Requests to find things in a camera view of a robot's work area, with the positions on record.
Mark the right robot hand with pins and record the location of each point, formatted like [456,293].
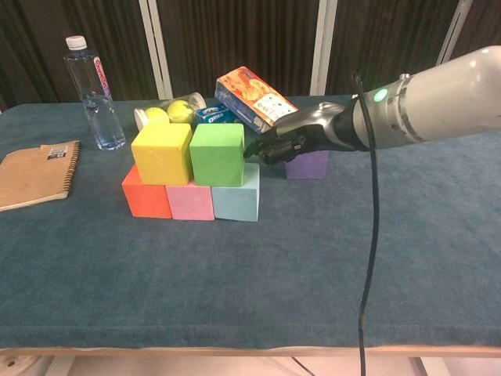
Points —
[313,129]

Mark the purple foam cube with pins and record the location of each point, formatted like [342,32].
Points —
[307,166]

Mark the green foam cube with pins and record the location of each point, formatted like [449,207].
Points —
[217,154]

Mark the light blue foam cube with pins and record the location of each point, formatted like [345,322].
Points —
[236,201]

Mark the yellow foam cube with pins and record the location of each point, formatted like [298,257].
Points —
[160,156]

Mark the orange foam cube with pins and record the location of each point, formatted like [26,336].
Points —
[146,201]

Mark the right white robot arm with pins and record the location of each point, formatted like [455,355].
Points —
[434,102]

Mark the orange cracker box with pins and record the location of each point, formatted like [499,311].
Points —
[250,94]

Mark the blue Oreo box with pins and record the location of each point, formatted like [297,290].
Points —
[213,115]

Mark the clear tennis ball tube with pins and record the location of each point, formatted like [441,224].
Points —
[197,101]

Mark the yellow-green tennis ball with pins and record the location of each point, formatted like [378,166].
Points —
[181,111]
[157,115]

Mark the pink foam cube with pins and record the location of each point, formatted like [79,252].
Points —
[192,203]

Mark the dark blue tablecloth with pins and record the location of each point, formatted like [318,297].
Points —
[391,254]

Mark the clear plastic water bottle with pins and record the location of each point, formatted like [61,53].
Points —
[98,98]

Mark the brown spiral notebook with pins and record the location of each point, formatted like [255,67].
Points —
[35,176]

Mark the white metal frame post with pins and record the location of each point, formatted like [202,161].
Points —
[324,47]
[156,51]
[456,31]

